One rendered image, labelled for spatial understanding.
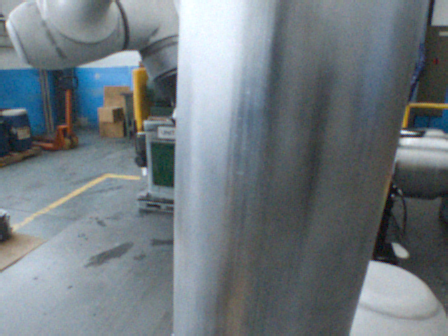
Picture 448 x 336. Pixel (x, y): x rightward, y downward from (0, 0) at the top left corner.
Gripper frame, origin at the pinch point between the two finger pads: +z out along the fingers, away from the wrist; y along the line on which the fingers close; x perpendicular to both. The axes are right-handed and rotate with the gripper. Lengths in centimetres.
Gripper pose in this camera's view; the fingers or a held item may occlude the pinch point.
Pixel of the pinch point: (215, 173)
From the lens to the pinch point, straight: 65.6
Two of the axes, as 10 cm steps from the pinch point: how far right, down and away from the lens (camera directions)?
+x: -8.8, 3.0, 3.6
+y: 2.8, -2.9, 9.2
